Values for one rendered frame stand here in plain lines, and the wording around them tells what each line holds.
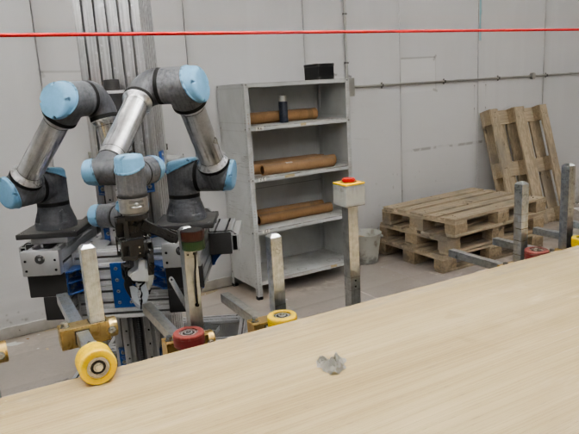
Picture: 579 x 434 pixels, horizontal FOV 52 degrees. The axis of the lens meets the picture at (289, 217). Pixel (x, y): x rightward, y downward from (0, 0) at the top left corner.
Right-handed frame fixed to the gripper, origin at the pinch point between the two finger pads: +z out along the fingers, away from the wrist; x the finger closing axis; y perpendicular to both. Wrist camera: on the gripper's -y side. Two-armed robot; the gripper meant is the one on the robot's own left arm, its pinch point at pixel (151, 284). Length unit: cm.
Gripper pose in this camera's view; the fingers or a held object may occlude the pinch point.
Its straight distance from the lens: 165.5
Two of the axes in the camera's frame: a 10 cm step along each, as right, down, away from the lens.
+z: 0.6, 9.7, 2.1
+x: 4.6, 1.6, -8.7
